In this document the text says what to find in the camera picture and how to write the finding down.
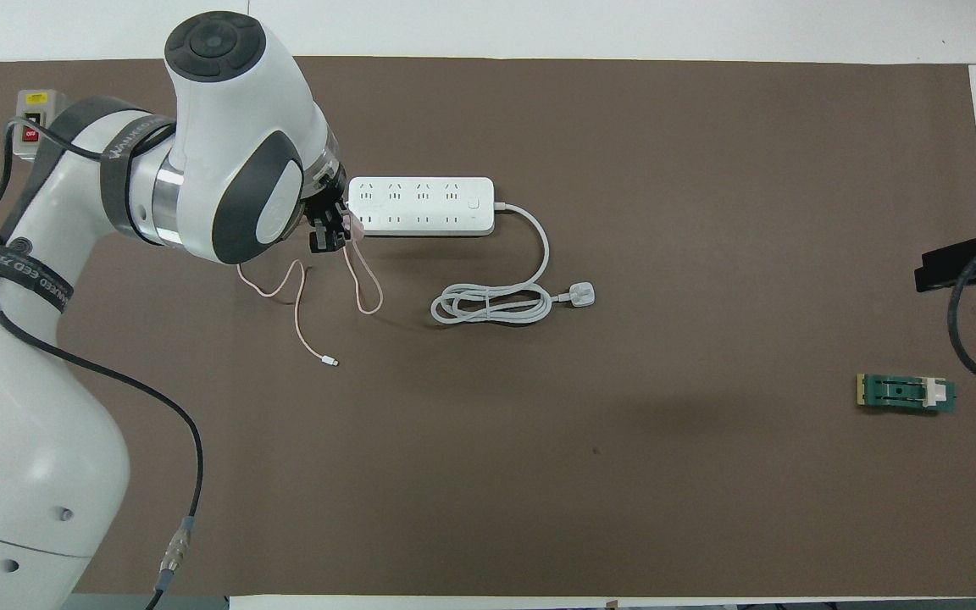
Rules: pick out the green knife switch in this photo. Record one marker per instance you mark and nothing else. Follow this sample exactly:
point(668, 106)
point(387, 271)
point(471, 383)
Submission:
point(903, 394)

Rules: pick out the pink charger adapter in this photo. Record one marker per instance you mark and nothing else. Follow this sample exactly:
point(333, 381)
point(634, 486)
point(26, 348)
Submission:
point(356, 227)

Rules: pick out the grey push-button switch box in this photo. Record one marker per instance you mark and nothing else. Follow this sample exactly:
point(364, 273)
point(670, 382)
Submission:
point(30, 114)

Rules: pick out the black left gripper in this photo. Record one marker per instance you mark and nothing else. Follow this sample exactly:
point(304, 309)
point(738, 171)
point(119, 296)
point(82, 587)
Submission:
point(325, 199)

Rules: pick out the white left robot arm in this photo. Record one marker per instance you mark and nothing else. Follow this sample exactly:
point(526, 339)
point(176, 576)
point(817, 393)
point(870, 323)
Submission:
point(30, 381)

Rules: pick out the brown table mat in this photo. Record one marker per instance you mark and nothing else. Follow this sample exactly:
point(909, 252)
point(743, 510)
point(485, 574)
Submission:
point(623, 466)

